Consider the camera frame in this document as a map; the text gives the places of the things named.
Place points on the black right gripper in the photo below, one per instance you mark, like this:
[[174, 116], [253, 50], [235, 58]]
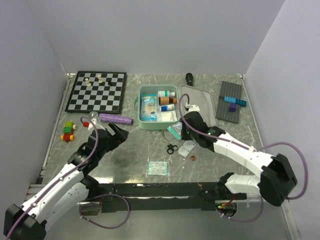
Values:
[[184, 136]]

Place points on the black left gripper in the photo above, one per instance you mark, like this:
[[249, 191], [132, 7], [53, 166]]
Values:
[[119, 137]]

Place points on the white gauze packet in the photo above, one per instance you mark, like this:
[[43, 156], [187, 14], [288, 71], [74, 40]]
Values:
[[167, 116]]

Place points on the white blue bandage roll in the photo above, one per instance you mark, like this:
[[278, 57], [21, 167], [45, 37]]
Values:
[[165, 108]]

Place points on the mint green medicine case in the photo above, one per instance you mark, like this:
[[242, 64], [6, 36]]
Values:
[[200, 101]]

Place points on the blue cotton swab pack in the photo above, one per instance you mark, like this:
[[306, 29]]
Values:
[[148, 108]]

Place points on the brown orange-cap bottle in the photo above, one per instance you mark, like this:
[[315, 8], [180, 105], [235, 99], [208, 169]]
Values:
[[167, 100]]

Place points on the white green medicine bottle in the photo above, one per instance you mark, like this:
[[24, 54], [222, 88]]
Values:
[[166, 93]]

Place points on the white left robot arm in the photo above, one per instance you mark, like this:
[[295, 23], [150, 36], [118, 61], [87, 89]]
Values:
[[32, 219]]

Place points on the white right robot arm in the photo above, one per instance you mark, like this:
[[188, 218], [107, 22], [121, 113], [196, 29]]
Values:
[[272, 175]]

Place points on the clear alcohol pad packets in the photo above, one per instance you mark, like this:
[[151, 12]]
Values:
[[176, 130]]

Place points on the purple glitter microphone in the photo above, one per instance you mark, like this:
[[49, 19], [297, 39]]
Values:
[[110, 118]]

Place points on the small black scissors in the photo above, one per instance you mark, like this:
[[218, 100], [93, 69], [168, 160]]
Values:
[[170, 148]]

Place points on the black white chessboard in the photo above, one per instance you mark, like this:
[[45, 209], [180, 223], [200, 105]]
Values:
[[99, 97]]

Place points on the teal plaster packet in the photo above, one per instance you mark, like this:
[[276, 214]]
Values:
[[159, 168]]

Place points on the grey lego baseplate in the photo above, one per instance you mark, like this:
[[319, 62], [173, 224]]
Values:
[[232, 90]]

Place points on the red yellow toy car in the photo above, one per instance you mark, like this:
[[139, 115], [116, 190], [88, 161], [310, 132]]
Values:
[[67, 137]]

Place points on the green lego block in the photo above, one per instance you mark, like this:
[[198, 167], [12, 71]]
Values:
[[68, 127]]

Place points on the purple lego brick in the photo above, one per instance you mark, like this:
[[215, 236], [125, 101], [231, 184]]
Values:
[[232, 107]]

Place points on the black flashlight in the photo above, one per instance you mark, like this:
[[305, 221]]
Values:
[[189, 79]]

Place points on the cream chess piece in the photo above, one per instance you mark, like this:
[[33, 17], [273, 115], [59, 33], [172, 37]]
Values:
[[100, 80]]

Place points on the cream chess pawn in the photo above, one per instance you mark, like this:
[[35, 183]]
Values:
[[88, 83]]

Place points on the blue lego bricks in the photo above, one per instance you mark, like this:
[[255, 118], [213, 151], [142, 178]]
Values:
[[237, 101]]

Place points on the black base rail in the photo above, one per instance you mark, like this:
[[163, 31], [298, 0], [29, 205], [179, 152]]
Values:
[[114, 197]]

